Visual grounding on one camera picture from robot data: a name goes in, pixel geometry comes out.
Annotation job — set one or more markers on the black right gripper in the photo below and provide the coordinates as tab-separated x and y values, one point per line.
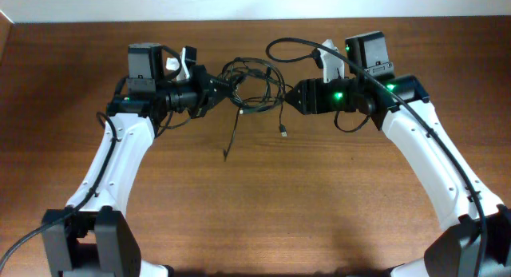
310	92

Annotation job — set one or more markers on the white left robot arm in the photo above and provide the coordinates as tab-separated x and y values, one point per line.
90	235

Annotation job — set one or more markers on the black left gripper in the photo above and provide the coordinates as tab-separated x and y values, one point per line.
207	98

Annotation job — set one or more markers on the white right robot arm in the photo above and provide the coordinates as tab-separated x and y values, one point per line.
475	223

